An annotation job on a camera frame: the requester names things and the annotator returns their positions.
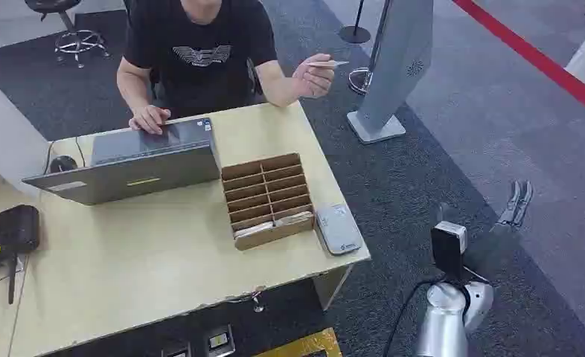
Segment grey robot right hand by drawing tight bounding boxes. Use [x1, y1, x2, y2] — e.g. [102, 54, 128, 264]
[464, 179, 535, 286]

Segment person's left hand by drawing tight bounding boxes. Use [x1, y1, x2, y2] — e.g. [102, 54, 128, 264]
[292, 53, 336, 99]

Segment person's right hand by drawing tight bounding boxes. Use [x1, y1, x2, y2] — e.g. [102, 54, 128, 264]
[128, 104, 172, 136]

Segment pale printed card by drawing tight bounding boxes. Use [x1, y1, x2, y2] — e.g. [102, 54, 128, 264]
[306, 59, 351, 69]

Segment grey laptop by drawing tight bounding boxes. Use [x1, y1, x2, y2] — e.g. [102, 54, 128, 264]
[22, 117, 222, 207]

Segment person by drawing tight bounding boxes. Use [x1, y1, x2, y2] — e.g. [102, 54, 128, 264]
[116, 0, 350, 135]

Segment grey kiosk stand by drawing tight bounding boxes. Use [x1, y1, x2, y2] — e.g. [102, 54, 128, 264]
[346, 0, 435, 145]

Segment black computer mouse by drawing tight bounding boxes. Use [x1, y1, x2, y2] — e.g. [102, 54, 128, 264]
[49, 155, 78, 174]

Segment black stool, chrome base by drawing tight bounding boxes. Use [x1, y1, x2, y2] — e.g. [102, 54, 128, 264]
[25, 0, 111, 69]

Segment wooden card box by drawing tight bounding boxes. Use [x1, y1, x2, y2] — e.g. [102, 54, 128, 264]
[220, 152, 316, 251]

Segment pale wooden desk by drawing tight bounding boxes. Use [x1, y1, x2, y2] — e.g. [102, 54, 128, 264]
[0, 100, 372, 357]

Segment card stack, brown edges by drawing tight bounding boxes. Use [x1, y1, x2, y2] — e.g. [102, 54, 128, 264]
[274, 211, 314, 228]

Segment white cabinet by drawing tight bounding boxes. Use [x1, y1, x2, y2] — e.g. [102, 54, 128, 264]
[0, 74, 52, 198]

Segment red floor tape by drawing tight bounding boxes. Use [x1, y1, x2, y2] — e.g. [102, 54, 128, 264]
[453, 0, 585, 123]

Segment grey card reader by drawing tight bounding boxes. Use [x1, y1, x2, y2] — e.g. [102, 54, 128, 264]
[315, 202, 364, 256]

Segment card stack, pale edges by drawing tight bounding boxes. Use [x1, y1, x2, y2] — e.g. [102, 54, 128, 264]
[233, 221, 275, 241]

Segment black router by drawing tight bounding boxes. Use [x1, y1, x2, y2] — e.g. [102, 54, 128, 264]
[0, 205, 41, 306]

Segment metal desk edge clamp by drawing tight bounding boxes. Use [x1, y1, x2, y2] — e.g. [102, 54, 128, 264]
[226, 287, 267, 314]

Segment large floor power socket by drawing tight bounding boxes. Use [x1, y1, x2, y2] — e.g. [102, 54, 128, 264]
[203, 324, 236, 357]

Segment small floor power socket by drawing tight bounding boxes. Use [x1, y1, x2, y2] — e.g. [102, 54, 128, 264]
[160, 342, 193, 357]

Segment yellow floor marker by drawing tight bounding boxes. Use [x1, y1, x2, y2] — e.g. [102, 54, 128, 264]
[252, 327, 344, 357]

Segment chrome ring-base post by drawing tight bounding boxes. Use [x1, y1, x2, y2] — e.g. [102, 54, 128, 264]
[348, 0, 393, 95]

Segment black stanchion post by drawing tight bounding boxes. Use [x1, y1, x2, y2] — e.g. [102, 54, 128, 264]
[339, 0, 372, 45]

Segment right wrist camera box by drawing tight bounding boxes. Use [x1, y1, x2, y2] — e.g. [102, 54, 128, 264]
[430, 221, 469, 283]

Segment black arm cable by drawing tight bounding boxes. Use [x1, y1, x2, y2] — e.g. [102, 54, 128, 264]
[382, 278, 444, 357]

